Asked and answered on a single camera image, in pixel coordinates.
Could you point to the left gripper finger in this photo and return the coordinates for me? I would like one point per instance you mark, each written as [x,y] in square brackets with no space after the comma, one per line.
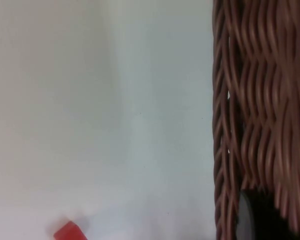
[262,220]

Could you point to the red block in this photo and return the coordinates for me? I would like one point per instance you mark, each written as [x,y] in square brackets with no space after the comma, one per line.
[69,232]

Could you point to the brown wicker basket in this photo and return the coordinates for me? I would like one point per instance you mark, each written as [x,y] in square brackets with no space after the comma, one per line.
[265,100]

